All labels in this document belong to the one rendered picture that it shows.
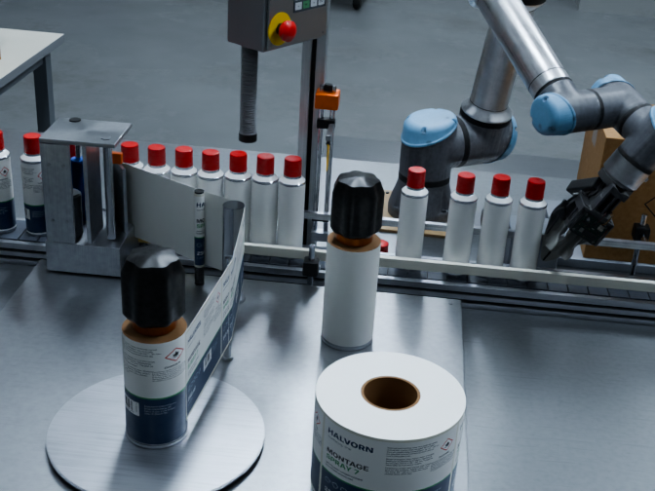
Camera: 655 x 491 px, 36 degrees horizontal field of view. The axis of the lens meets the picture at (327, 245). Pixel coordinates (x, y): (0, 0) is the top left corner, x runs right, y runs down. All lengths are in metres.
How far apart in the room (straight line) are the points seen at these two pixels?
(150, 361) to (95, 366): 0.29
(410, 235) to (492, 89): 0.45
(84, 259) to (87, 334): 0.21
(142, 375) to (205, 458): 0.15
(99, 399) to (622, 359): 0.92
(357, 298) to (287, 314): 0.19
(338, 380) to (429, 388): 0.12
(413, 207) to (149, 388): 0.71
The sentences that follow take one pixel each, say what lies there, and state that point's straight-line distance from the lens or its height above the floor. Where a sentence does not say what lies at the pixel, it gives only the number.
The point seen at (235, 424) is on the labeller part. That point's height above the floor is 0.89.
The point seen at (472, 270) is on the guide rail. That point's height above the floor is 0.91.
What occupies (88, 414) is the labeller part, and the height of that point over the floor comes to 0.89.
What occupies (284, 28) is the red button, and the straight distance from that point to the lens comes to 1.82.
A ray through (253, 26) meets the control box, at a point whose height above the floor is 1.33.
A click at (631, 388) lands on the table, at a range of 1.82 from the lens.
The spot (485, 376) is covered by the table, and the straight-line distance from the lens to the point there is 1.77.
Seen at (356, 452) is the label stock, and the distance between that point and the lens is 1.30.
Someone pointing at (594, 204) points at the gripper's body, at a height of 1.07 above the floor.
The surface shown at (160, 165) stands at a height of 1.05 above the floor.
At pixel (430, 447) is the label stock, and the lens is 1.30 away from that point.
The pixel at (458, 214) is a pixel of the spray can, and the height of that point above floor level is 1.01.
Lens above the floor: 1.80
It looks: 27 degrees down
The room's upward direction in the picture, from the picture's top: 4 degrees clockwise
